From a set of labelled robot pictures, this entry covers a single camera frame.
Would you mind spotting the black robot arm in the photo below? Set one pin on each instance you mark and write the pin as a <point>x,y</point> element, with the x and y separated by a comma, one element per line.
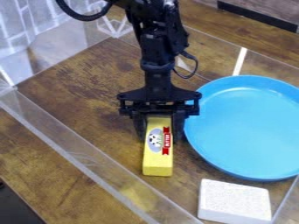
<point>164,40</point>

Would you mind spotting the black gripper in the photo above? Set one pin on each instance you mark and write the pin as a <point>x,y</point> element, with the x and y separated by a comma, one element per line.
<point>161,98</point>

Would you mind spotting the yellow butter block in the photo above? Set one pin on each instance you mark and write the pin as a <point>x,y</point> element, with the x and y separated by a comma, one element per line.
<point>158,161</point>

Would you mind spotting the blue round tray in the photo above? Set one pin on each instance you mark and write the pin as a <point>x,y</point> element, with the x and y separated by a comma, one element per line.
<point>246,132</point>

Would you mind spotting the clear acrylic enclosure wall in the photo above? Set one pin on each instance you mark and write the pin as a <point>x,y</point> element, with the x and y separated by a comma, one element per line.
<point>26,26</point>

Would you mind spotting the white speckled sponge block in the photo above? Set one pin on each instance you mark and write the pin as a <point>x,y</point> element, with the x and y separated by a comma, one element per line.
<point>234,204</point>

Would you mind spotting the dark wooden furniture edge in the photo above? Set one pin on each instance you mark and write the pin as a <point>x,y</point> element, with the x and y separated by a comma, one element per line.
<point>280,23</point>

